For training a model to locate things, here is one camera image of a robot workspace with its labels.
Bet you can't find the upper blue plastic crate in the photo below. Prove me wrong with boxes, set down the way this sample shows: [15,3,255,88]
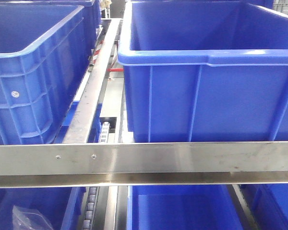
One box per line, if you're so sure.
[118,0,288,142]

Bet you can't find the grey roller track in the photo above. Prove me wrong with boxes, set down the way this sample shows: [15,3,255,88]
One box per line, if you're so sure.
[83,121,111,230]

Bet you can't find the blue plastic crate centre-right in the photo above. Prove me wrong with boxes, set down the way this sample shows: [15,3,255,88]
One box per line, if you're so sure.
[127,185,243,230]

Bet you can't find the upper blue crate left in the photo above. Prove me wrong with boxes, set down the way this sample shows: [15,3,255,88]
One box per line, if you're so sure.
[0,4,90,145]

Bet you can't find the blue plastic crate centre-left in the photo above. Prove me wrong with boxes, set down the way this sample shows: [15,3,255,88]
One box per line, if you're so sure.
[0,187,86,230]

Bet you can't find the blue crate with label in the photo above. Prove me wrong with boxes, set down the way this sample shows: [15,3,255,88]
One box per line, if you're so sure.
[240,184,288,230]

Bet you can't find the clear plastic bag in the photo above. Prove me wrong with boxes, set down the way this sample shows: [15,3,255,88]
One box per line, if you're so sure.
[12,206,54,230]

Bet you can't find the steel divider rail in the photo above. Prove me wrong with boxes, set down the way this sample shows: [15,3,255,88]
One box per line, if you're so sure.
[63,18,121,144]

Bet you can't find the upper steel rack rail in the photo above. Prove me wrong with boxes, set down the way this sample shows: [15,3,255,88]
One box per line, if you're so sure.
[0,141,288,188]

